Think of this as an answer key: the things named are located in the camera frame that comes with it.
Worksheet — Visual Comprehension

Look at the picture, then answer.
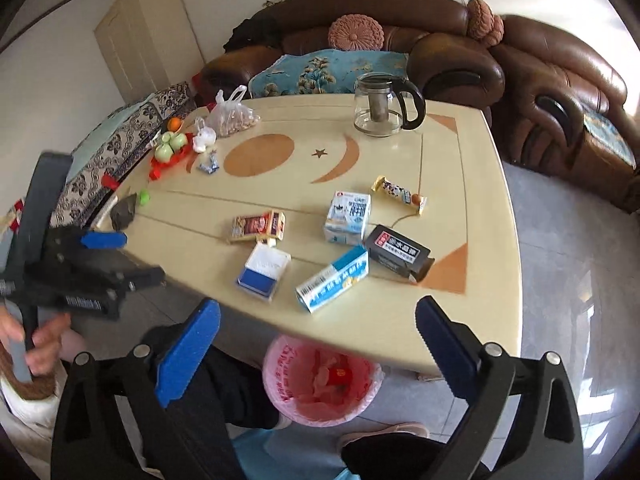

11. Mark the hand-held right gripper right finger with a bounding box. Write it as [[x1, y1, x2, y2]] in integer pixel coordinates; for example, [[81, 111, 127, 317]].
[[415, 296, 586, 480]]

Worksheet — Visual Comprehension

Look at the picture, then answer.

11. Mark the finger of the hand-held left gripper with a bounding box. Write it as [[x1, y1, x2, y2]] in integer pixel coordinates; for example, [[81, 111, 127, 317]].
[[47, 225, 129, 262], [72, 250, 167, 293]]

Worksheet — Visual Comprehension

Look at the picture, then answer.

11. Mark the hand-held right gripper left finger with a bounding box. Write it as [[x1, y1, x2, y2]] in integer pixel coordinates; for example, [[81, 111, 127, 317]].
[[50, 298, 246, 480]]

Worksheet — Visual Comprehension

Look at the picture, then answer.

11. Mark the bin with pink bag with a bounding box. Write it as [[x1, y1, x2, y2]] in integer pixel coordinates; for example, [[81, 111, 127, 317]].
[[262, 334, 383, 428]]

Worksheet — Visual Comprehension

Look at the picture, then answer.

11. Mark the yellow snack packet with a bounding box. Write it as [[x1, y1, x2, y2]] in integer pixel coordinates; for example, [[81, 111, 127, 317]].
[[371, 175, 428, 217]]

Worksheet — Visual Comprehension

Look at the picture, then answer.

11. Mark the white and blue milk carton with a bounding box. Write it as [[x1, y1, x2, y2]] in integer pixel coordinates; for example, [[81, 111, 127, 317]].
[[323, 190, 372, 247]]

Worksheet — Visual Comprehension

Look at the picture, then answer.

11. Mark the person's left forearm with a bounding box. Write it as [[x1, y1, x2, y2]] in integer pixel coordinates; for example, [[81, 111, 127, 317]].
[[0, 345, 68, 461]]

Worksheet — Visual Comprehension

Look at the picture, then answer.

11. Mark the person's left hand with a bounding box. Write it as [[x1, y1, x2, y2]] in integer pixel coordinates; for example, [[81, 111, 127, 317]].
[[0, 302, 73, 376]]

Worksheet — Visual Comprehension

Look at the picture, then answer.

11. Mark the dark grey lump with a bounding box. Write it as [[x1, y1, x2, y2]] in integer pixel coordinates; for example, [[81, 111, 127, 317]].
[[110, 194, 140, 231]]

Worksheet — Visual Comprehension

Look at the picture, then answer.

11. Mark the person's left leg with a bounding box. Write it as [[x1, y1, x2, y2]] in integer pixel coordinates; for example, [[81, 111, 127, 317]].
[[135, 325, 293, 431]]

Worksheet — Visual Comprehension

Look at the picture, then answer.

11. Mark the person's leg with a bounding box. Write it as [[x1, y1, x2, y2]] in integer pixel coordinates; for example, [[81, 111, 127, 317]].
[[135, 325, 293, 431], [340, 430, 491, 480]]

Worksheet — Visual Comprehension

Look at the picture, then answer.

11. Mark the red plastic tray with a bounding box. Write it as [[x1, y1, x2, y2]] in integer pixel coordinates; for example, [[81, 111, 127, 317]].
[[148, 132, 196, 182]]

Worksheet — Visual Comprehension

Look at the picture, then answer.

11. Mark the pink shoe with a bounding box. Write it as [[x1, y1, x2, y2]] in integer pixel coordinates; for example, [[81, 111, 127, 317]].
[[336, 421, 431, 453]]

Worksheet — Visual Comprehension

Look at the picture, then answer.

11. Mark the black printed box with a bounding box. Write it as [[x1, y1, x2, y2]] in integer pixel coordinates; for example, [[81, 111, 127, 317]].
[[364, 224, 436, 283]]

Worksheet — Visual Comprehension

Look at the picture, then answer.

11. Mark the black and white patterned cover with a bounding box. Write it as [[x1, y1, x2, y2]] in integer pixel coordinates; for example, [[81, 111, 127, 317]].
[[50, 82, 198, 228]]

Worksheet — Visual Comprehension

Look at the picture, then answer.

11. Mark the red packet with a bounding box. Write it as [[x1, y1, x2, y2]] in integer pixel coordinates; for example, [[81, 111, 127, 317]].
[[320, 367, 351, 391]]

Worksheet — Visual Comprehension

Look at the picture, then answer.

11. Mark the white box with blue panel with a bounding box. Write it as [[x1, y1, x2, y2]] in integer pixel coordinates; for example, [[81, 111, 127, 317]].
[[236, 242, 292, 303]]

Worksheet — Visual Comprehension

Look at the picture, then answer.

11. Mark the person's right leg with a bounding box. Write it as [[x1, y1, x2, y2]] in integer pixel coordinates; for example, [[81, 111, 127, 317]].
[[340, 430, 491, 480]]

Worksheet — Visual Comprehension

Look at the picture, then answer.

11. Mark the red and gold cigarette box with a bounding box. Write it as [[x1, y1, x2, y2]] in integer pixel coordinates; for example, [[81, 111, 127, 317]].
[[230, 209, 287, 245]]

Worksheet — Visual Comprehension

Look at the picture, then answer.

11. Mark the blue and white medicine box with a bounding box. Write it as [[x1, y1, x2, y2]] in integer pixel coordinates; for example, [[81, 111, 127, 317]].
[[295, 245, 370, 315]]

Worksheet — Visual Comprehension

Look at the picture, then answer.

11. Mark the light blue stool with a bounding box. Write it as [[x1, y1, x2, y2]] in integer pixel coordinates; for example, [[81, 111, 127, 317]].
[[230, 427, 351, 480]]

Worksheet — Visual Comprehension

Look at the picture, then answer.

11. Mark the small white plastic bag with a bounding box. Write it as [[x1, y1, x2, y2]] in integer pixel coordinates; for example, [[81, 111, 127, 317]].
[[192, 117, 217, 155]]

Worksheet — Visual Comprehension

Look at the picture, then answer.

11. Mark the clear plastic bag of nuts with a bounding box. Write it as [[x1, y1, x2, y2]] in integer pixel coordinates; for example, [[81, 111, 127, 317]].
[[205, 85, 262, 138]]

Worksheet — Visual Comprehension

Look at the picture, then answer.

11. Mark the cream cabinet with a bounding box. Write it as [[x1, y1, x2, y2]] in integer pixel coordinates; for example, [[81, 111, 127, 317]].
[[94, 0, 206, 106]]

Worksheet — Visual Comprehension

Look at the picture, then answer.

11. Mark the black cloth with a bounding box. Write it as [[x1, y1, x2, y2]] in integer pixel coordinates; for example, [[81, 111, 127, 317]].
[[223, 12, 283, 53]]

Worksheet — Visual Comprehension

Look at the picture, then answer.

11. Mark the blue floral seat cover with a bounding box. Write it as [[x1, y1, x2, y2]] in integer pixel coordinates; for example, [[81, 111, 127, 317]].
[[248, 49, 412, 100]]

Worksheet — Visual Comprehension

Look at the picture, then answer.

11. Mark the brown leather sofa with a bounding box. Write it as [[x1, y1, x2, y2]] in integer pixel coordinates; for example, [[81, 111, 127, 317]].
[[200, 0, 506, 116]]

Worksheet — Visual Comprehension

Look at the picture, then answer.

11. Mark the brown leather armchair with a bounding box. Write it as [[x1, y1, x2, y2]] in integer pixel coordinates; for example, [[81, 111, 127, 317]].
[[487, 14, 640, 213]]

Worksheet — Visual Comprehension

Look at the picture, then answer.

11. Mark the pink round cushion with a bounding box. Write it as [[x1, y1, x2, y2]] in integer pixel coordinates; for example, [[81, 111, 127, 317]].
[[327, 13, 386, 52], [466, 0, 505, 43]]

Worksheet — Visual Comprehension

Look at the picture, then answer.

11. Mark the glass teapot with black handle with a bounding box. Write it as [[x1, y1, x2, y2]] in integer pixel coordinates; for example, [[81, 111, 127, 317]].
[[353, 72, 427, 138]]

